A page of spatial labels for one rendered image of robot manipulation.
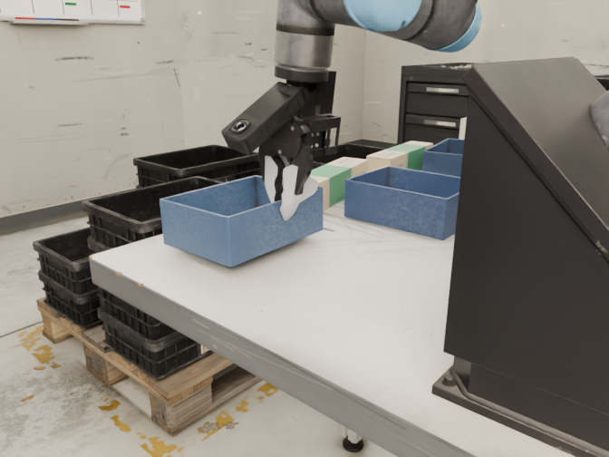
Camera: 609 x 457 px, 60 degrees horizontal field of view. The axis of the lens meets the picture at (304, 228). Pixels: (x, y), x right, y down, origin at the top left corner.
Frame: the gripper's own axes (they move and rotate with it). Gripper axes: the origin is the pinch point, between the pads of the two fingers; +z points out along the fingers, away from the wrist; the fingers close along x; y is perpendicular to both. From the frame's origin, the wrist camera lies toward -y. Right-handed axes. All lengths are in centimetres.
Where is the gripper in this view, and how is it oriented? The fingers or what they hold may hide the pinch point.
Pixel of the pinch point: (279, 211)
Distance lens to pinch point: 76.2
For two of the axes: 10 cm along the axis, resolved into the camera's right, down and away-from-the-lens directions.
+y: 6.8, -2.4, 6.9
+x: -7.3, -3.4, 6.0
